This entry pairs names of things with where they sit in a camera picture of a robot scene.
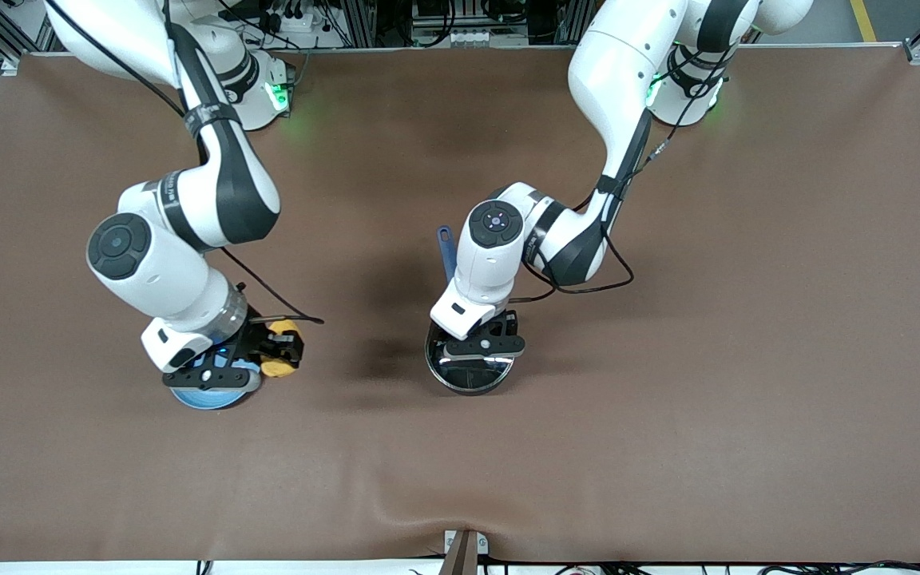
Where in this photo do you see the yellow potato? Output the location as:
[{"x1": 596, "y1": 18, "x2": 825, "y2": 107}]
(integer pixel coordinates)
[{"x1": 259, "y1": 319, "x2": 303, "y2": 379}]

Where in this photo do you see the glass lid with blue knob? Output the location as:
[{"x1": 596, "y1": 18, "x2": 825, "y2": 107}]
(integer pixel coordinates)
[{"x1": 426, "y1": 319, "x2": 516, "y2": 394}]

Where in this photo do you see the blue plate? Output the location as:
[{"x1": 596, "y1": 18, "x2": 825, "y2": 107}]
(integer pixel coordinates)
[{"x1": 169, "y1": 371, "x2": 263, "y2": 410}]

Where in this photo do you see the brown table mat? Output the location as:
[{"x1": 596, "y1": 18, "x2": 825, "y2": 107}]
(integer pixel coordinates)
[{"x1": 0, "y1": 46, "x2": 920, "y2": 564}]

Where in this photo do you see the white power strip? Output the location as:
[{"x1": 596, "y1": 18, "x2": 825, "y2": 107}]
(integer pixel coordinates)
[{"x1": 264, "y1": 6, "x2": 327, "y2": 34}]

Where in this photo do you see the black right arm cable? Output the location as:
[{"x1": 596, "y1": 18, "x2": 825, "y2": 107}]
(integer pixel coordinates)
[{"x1": 61, "y1": 0, "x2": 325, "y2": 325}]

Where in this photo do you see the steel pot with blue handle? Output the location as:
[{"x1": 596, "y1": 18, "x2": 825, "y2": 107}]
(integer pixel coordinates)
[{"x1": 425, "y1": 226, "x2": 518, "y2": 397}]

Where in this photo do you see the metal bracket with brown wedge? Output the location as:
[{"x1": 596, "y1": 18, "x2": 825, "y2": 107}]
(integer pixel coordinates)
[{"x1": 442, "y1": 529, "x2": 490, "y2": 575}]

